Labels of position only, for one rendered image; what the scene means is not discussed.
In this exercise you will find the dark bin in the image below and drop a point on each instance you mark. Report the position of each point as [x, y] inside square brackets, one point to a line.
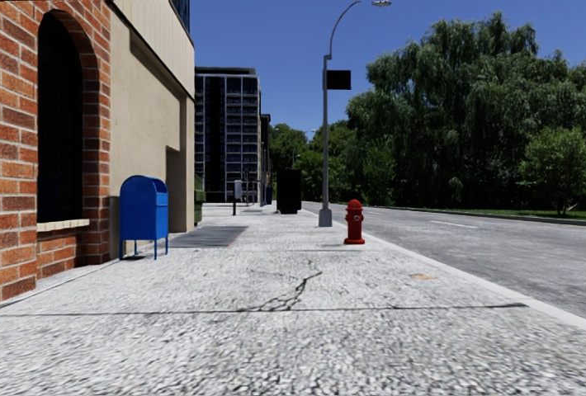
[289, 190]

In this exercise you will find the blue letter box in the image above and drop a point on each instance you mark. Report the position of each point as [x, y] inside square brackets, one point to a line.
[143, 208]

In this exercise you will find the glass tower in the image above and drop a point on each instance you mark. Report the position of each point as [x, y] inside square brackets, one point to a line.
[227, 128]

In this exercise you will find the red fire hydrant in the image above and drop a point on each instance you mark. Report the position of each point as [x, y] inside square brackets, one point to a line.
[354, 222]

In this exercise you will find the grey street lamp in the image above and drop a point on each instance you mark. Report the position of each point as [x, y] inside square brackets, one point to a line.
[325, 148]

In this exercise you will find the trees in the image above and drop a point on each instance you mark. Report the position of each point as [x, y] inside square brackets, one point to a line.
[461, 133]

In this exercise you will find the pale concrete building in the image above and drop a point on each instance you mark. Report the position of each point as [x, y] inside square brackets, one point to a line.
[144, 99]

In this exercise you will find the red brick building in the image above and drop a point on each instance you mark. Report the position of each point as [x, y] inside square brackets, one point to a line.
[6, 148]

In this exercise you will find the white box on a post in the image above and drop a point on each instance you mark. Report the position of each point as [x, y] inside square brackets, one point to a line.
[237, 190]

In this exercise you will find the dark building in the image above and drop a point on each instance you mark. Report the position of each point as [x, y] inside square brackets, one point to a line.
[265, 158]

